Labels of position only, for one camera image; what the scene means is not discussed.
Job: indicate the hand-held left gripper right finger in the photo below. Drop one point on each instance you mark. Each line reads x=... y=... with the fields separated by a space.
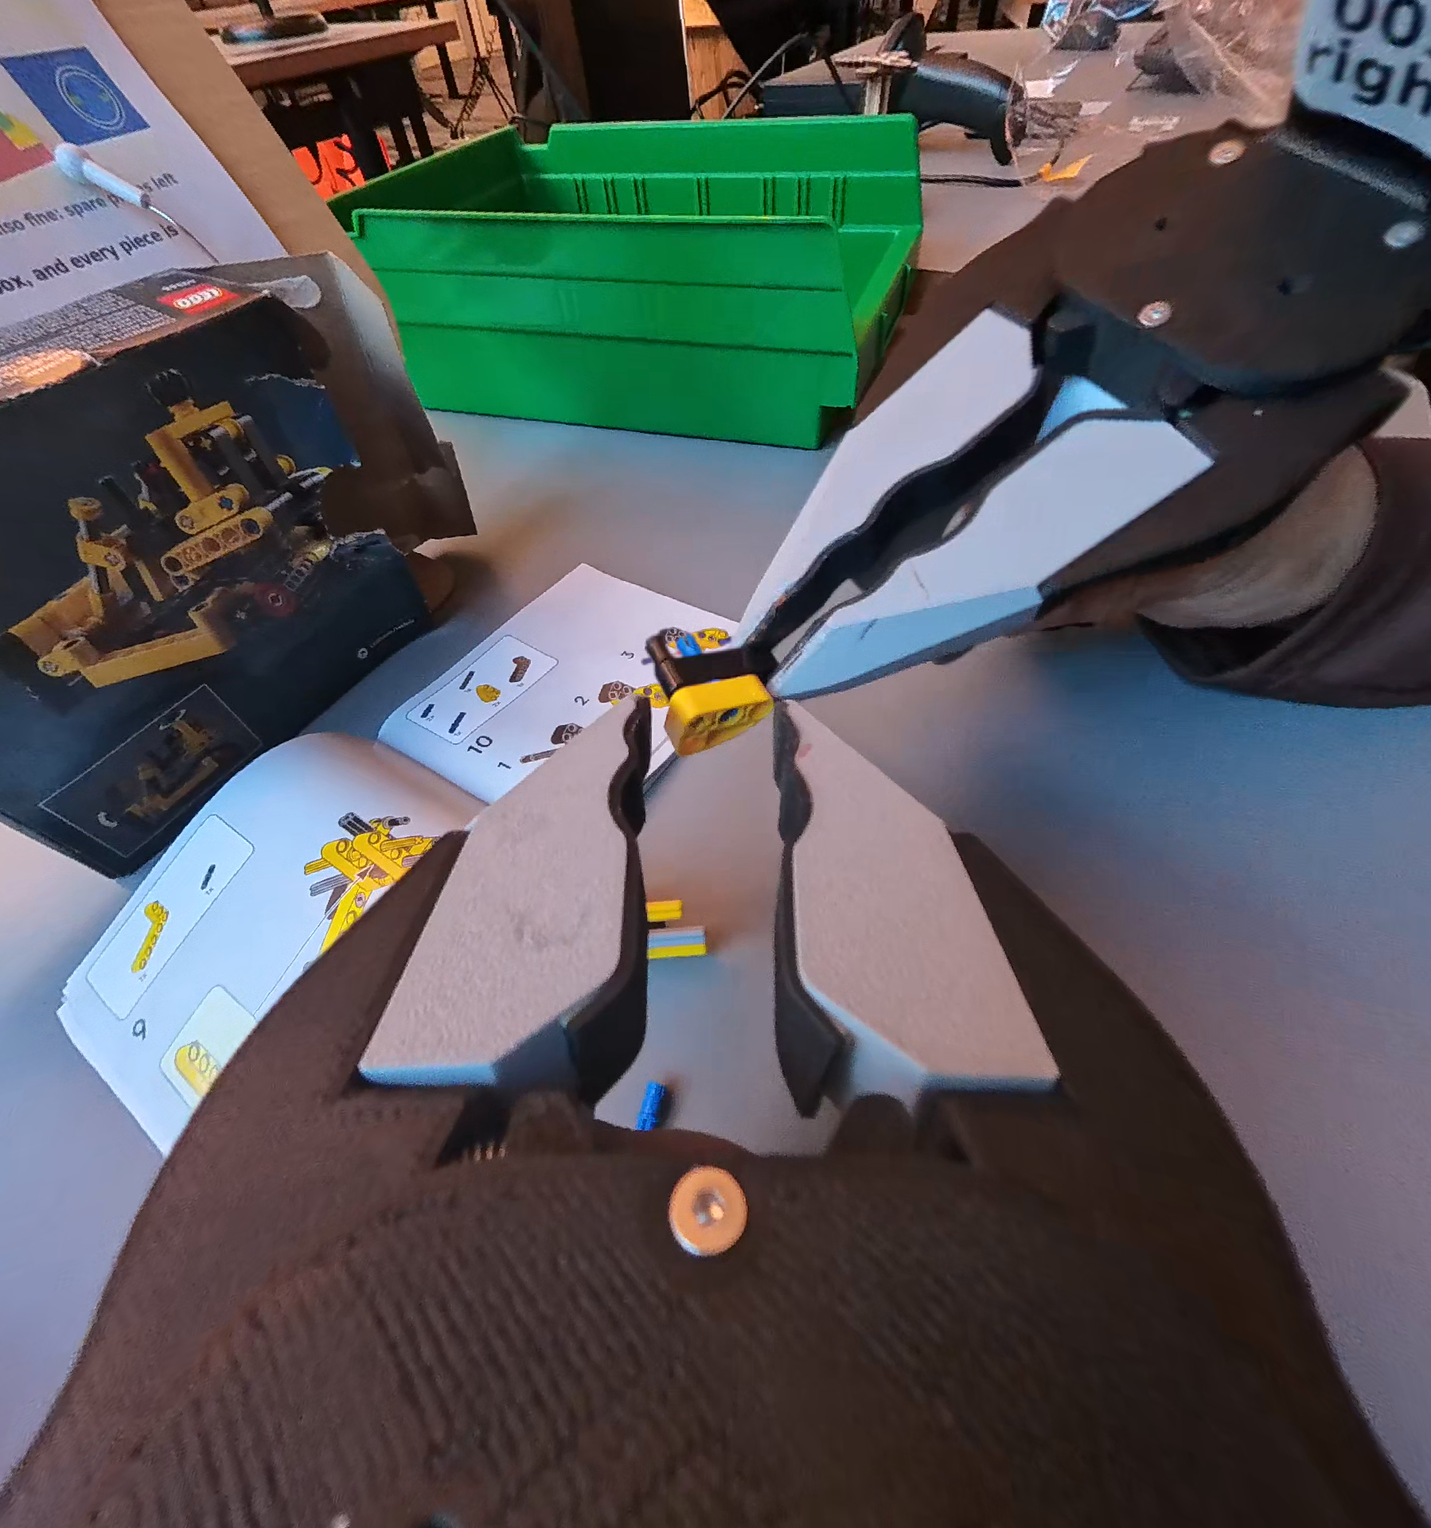
x=919 y=956

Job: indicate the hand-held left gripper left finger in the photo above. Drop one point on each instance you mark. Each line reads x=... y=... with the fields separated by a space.
x=513 y=943

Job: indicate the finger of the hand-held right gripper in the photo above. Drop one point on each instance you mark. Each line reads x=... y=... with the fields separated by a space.
x=906 y=418
x=1026 y=537

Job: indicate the yellow lego piece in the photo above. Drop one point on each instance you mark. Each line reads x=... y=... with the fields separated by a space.
x=715 y=717

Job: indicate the yellow lego subassembly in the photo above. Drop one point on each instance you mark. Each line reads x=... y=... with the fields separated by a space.
x=677 y=932

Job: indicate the blue lego pin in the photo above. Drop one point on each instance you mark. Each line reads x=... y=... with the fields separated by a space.
x=652 y=1105

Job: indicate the lego instruction booklet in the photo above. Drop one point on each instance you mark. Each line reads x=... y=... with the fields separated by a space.
x=309 y=813

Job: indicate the dark lego set box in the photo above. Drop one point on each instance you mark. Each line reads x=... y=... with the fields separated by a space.
x=166 y=598

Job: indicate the person's right hand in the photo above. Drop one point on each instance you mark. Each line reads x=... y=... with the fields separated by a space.
x=1264 y=561

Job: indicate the clear plastic bags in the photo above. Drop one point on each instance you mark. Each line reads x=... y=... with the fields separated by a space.
x=1206 y=49

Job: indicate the green plastic bin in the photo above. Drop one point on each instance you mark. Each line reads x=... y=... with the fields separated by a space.
x=620 y=322

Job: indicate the black barcode scanner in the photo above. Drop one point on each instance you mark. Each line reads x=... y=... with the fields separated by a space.
x=967 y=84

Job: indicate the dark panel with wooden side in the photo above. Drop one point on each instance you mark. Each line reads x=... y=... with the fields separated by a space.
x=633 y=60

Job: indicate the cardboard sign with printed sheet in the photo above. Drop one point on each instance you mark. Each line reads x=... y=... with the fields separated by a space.
x=131 y=216

